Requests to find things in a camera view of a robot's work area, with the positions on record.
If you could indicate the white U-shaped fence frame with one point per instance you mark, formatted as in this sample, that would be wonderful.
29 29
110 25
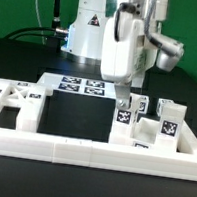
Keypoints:
181 164

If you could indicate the white tagged cube right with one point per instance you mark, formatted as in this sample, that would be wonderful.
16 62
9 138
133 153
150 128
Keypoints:
160 105

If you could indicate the white tagged cube left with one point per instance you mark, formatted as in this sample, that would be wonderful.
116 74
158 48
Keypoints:
144 103

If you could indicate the white tagged cube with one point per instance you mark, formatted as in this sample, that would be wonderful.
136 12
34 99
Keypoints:
160 105
144 103

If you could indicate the white marker base sheet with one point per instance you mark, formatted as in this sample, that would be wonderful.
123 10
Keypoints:
70 84

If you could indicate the white chair seat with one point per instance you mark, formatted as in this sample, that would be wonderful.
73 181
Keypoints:
144 136

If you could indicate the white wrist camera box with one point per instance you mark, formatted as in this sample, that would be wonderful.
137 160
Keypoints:
170 51

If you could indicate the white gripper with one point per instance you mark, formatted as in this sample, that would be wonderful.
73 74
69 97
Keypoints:
125 61

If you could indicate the white chair back frame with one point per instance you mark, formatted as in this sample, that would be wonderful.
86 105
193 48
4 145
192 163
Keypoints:
28 97

